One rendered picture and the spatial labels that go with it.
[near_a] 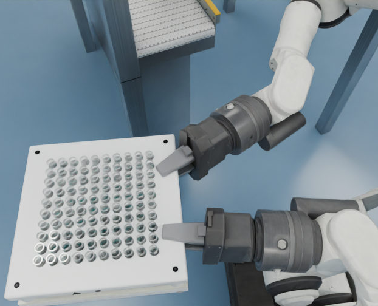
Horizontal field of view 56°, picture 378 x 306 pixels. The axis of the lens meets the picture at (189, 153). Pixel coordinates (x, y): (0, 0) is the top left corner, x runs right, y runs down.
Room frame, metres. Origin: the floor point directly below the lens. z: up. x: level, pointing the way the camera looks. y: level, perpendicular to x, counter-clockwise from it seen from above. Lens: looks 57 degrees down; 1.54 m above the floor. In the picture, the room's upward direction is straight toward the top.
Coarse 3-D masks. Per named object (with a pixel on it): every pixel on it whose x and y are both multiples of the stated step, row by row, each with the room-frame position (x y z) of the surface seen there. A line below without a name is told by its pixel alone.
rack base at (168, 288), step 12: (132, 288) 0.11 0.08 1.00; (144, 288) 0.11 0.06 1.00; (156, 288) 0.11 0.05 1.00; (168, 288) 0.11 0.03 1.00; (180, 288) 0.12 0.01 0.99; (36, 300) 0.10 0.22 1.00; (48, 300) 0.10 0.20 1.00; (60, 300) 0.10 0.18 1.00; (72, 300) 0.10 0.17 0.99; (84, 300) 0.10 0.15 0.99; (96, 300) 0.10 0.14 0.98
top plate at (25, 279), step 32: (32, 160) 0.31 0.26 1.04; (160, 160) 0.30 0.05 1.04; (32, 192) 0.25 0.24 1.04; (160, 192) 0.25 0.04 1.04; (32, 224) 0.20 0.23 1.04; (160, 224) 0.19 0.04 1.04; (32, 256) 0.15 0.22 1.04; (64, 256) 0.15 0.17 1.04; (160, 256) 0.15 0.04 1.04; (32, 288) 0.10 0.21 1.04; (64, 288) 0.10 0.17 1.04; (96, 288) 0.10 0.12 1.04; (128, 288) 0.11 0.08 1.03
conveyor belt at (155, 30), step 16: (128, 0) 1.04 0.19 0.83; (144, 0) 1.04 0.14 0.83; (160, 0) 1.04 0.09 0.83; (176, 0) 1.04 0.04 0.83; (192, 0) 1.04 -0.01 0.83; (144, 16) 0.95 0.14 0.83; (160, 16) 0.95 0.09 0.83; (176, 16) 0.95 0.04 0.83; (192, 16) 0.95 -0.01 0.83; (144, 32) 0.88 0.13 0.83; (160, 32) 0.88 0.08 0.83; (176, 32) 0.88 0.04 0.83; (192, 32) 0.89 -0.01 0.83; (208, 32) 0.90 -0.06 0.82; (144, 48) 0.82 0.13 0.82; (160, 48) 0.84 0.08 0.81
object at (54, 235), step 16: (64, 176) 0.28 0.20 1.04; (80, 176) 0.27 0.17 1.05; (96, 176) 0.27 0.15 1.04; (112, 176) 0.27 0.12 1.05; (128, 176) 0.28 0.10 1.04; (64, 192) 0.25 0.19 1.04; (80, 192) 0.24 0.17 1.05; (96, 192) 0.25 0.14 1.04; (128, 192) 0.24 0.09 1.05; (80, 208) 0.22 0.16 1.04; (96, 208) 0.22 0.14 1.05; (112, 208) 0.22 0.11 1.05; (128, 208) 0.22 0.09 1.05; (144, 208) 0.22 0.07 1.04; (64, 224) 0.19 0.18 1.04; (80, 224) 0.19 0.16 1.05; (96, 224) 0.20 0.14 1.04; (128, 224) 0.19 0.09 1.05; (144, 224) 0.19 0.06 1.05; (80, 240) 0.17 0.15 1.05; (112, 240) 0.17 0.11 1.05; (128, 240) 0.17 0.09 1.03; (144, 240) 0.17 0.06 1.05
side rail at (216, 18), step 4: (200, 0) 1.01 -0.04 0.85; (204, 0) 0.99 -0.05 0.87; (204, 4) 0.99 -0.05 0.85; (204, 8) 0.98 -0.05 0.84; (208, 8) 0.96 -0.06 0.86; (208, 12) 0.96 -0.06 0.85; (212, 12) 0.94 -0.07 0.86; (212, 16) 0.93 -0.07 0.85; (216, 16) 0.91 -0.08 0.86; (220, 16) 0.92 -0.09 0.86; (216, 20) 0.91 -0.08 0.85
